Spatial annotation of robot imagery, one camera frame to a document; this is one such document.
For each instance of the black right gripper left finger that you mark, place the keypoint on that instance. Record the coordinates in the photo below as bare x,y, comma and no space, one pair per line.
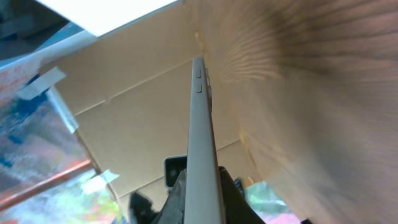
173,210

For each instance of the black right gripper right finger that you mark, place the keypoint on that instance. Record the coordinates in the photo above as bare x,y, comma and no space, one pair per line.
237,210

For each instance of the brown cardboard panel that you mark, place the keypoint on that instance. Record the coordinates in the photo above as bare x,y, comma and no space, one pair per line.
130,93

